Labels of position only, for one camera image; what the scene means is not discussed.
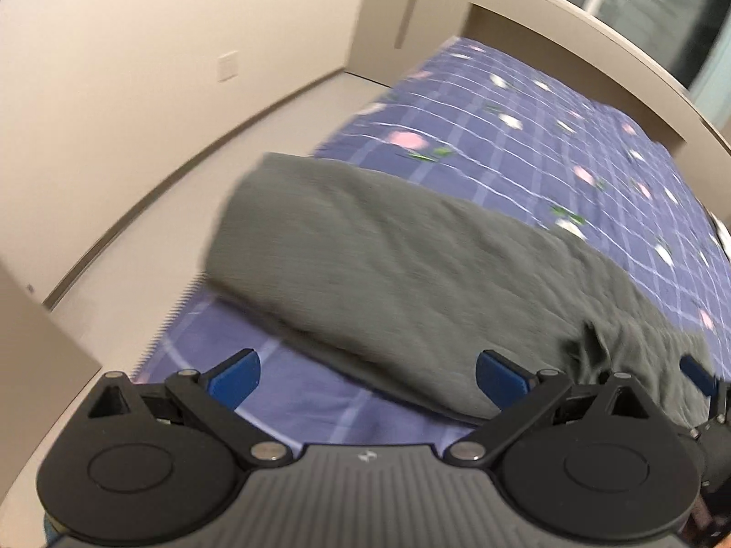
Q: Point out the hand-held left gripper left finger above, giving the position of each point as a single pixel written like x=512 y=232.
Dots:
x=237 y=378

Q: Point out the white wall socket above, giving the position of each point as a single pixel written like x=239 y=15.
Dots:
x=228 y=65

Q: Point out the beige furniture panel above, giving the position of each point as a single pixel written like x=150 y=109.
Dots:
x=40 y=365

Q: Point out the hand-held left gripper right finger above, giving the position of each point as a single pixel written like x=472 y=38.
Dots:
x=505 y=379

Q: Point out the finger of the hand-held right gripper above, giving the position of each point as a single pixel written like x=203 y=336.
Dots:
x=699 y=374

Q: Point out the light blue curtain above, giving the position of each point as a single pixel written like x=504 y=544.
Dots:
x=714 y=91

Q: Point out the bed with purple checked sheet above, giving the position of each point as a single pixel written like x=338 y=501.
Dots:
x=514 y=142

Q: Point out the window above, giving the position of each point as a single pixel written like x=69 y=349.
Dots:
x=645 y=5

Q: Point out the grey blanket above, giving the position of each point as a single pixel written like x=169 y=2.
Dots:
x=400 y=274

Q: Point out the beige window bench cabinet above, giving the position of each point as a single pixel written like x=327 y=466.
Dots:
x=599 y=51

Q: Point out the beige wardrobe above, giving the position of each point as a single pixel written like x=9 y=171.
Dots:
x=434 y=11

